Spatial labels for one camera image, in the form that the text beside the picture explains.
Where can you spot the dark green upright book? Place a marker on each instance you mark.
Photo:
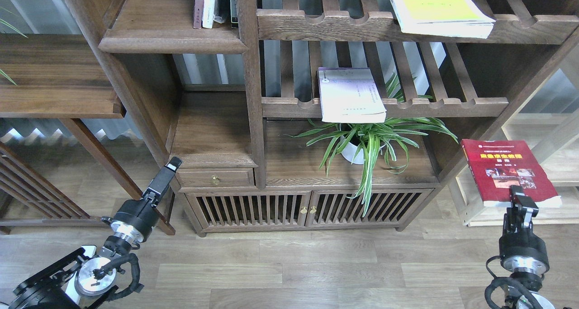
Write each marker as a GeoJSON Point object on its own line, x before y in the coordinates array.
{"type": "Point", "coordinates": [233, 14]}

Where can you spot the green leaves at left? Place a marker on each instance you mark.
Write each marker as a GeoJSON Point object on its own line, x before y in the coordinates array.
{"type": "Point", "coordinates": [7, 24]}

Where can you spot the white upright book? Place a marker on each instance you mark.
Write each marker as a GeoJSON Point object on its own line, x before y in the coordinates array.
{"type": "Point", "coordinates": [208, 14]}

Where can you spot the green spider plant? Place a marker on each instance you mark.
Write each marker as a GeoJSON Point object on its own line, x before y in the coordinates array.
{"type": "Point", "coordinates": [390, 139]}

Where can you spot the brass drawer knob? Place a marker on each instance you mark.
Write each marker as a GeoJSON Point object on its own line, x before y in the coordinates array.
{"type": "Point", "coordinates": [215, 180]}

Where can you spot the dark brown upright book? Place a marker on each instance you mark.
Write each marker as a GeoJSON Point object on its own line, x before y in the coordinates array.
{"type": "Point", "coordinates": [198, 13]}

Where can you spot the yellow green book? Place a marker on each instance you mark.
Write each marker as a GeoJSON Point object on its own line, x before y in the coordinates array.
{"type": "Point", "coordinates": [449, 18]}

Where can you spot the red cover book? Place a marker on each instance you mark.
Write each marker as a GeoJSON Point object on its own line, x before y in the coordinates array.
{"type": "Point", "coordinates": [496, 165]}

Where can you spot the dark wooden bookshelf cabinet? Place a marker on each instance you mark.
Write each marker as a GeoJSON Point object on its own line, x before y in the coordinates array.
{"type": "Point", "coordinates": [227, 101]}

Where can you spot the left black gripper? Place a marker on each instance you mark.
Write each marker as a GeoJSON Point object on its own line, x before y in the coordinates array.
{"type": "Point", "coordinates": [135, 219]}

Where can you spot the white plant pot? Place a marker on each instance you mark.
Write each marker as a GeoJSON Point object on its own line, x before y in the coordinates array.
{"type": "Point", "coordinates": [349, 152]}

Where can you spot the light wooden shelf rack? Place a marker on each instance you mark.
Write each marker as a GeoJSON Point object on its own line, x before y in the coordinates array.
{"type": "Point", "coordinates": [514, 72]}

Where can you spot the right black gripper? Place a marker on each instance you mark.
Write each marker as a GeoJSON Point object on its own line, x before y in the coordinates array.
{"type": "Point", "coordinates": [519, 249]}

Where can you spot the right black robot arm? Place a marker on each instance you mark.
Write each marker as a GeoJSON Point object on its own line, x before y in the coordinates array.
{"type": "Point", "coordinates": [521, 289]}

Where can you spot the white purple book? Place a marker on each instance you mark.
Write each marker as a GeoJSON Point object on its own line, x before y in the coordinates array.
{"type": "Point", "coordinates": [349, 95]}

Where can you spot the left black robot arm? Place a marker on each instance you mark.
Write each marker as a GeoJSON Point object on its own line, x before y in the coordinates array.
{"type": "Point", "coordinates": [113, 272]}

